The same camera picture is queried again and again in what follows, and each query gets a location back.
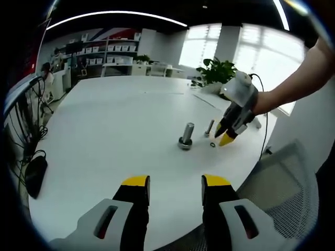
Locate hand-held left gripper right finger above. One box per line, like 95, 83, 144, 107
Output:
201, 174, 302, 251

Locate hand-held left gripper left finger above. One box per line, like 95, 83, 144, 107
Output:
48, 174, 151, 251

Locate thin threaded steel stud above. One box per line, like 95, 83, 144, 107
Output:
204, 119, 215, 138

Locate thick threaded steel stud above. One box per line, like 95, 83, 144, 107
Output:
177, 122, 194, 151

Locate large steel washer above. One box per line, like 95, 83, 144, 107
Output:
178, 140, 194, 151
178, 136, 194, 147

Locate person's right hand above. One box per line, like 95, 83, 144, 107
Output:
253, 90, 285, 115

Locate potted green plant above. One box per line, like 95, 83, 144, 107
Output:
196, 58, 238, 92

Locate window with white blinds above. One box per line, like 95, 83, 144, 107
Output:
179, 25, 222, 76
232, 23, 307, 116

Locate grey mesh office chair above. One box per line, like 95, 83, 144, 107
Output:
237, 140, 320, 240

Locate white slatted chair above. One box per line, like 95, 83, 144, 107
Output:
150, 62, 168, 78

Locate white ceiling light strip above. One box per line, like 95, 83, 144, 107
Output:
46, 10, 188, 30
272, 0, 290, 31

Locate black computer mouse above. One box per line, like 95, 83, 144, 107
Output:
25, 149, 49, 199

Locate small green desk plant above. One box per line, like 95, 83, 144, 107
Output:
133, 54, 151, 65

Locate white background desk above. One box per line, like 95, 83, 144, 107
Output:
100, 62, 137, 77

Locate row of white storage bins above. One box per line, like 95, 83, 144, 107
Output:
83, 32, 141, 65

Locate grey storage shelf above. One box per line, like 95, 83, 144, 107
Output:
54, 32, 142, 66

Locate white low cabinet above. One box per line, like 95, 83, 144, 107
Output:
53, 65, 71, 97

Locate black laptop stand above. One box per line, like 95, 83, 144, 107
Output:
5, 78, 48, 147

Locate black monitor on stand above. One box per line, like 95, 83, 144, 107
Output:
65, 43, 81, 76

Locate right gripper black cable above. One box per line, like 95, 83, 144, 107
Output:
248, 73, 269, 160

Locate black floor cables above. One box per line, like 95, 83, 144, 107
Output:
14, 122, 49, 189

